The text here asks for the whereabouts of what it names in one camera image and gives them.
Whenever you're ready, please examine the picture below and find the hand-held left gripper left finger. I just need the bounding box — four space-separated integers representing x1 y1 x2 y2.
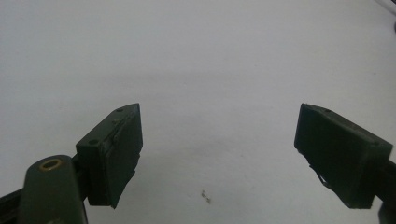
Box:
75 103 144 210

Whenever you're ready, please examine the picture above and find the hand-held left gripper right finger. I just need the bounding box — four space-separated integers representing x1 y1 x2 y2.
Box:
293 103 394 210

